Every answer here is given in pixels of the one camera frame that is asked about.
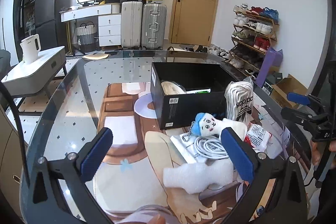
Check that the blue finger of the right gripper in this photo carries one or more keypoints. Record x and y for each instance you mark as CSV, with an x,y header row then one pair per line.
x,y
296,116
298,98

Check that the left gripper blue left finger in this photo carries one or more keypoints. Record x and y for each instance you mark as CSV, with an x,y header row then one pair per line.
x,y
92,154

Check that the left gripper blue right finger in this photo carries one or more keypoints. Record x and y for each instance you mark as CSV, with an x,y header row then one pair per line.
x,y
240,153

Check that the white red tissue packet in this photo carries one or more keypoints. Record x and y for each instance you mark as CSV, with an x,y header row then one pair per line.
x,y
257,137

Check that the white plush toy blue cap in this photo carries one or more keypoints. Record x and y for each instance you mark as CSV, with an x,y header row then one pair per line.
x,y
206,125

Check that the white foam packing piece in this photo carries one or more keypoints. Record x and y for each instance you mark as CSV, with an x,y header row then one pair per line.
x,y
197,177

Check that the person's right hand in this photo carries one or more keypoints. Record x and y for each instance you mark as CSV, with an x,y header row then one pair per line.
x,y
316,150

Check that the brown cardboard box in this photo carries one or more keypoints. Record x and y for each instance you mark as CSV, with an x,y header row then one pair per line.
x,y
287,85

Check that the anime print table mat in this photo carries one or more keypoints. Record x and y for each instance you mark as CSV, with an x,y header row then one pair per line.
x,y
129,183

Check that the purple paper bag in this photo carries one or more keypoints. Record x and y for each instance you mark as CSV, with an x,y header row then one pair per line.
x,y
273,58

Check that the white printed plastic pouch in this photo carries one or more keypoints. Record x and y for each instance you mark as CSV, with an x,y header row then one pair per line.
x,y
185,144

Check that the wooden shoe rack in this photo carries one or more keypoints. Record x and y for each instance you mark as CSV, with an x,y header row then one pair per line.
x,y
254,34

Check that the black cardboard box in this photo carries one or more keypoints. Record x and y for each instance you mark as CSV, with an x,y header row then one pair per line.
x,y
207,82

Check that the white grey side table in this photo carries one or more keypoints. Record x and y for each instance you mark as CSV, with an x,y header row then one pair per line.
x,y
27,80

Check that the striped woven basket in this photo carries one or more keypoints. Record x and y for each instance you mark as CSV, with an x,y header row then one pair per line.
x,y
86,33

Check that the white electric kettle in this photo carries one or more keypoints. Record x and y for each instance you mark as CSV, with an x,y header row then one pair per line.
x,y
31,46

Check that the white drawer cabinet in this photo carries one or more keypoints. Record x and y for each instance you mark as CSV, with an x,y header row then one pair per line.
x,y
109,30

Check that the white dressing desk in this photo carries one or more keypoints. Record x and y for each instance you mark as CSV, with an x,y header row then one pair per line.
x,y
90,11

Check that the white suitcase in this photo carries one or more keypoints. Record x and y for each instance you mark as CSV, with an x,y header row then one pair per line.
x,y
131,19

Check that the silver suitcase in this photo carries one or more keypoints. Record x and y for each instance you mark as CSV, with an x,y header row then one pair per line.
x,y
153,26

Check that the black refrigerator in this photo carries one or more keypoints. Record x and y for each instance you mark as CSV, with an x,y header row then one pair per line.
x,y
52,32

